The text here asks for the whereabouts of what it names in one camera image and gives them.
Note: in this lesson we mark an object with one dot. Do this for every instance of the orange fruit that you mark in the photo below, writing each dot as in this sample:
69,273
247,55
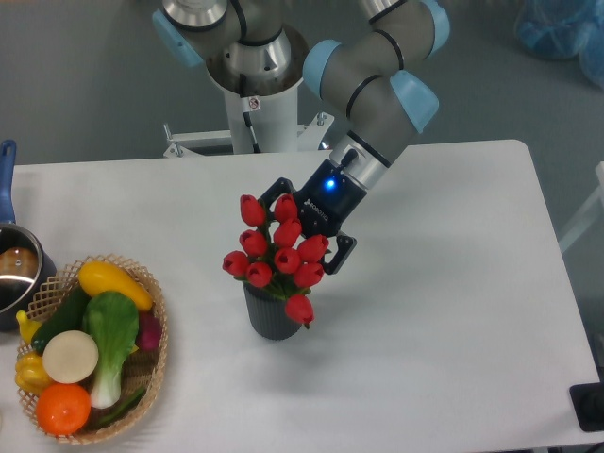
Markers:
63,409

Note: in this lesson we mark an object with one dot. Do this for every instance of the white frame at right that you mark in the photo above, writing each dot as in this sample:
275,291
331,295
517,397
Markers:
585,216

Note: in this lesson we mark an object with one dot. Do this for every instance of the blue saucepan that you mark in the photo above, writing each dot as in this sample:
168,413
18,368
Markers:
25,266

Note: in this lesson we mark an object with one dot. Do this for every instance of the woven wicker basket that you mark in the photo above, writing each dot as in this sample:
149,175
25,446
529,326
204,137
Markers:
141,369

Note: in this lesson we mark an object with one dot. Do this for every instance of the dark grey ribbed vase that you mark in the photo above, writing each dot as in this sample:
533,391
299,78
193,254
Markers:
267,314

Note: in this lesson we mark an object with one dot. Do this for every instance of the yellow banana tip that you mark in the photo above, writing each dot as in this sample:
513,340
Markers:
27,326

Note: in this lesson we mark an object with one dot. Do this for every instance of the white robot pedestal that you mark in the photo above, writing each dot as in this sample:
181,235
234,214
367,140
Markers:
256,124

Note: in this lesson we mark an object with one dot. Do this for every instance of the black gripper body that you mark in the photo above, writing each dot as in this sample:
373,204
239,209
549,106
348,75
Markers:
326,200

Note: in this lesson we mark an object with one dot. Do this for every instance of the black device at edge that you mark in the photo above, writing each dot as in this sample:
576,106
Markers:
587,400

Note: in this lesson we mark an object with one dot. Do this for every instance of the yellow bell pepper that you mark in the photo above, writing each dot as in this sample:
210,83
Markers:
30,374

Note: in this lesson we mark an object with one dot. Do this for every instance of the green bok choy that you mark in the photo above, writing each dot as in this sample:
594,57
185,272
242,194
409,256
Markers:
112,320

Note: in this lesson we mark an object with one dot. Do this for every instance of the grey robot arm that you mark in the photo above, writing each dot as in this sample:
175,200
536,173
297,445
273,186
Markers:
258,62

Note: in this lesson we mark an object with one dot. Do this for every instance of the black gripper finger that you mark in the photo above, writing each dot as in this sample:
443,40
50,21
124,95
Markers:
344,247
279,201

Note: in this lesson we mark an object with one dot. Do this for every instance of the blue plastic bag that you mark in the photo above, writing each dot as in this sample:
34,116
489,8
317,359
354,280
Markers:
560,30

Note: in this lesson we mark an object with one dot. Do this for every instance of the cream round onion slice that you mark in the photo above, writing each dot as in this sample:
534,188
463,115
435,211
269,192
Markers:
70,357

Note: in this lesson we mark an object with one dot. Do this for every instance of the yellow squash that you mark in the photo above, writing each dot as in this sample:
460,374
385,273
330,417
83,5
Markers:
97,277

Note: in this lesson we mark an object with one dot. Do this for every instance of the green chili pepper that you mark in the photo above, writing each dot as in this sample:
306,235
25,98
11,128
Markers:
119,411

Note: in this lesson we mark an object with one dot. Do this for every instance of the dark green cucumber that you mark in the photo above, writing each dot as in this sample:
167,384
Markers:
67,316

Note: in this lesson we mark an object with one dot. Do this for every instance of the red tulip bouquet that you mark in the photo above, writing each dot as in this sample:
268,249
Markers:
275,257

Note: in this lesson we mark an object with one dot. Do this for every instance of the purple red radish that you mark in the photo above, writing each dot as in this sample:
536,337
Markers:
149,334

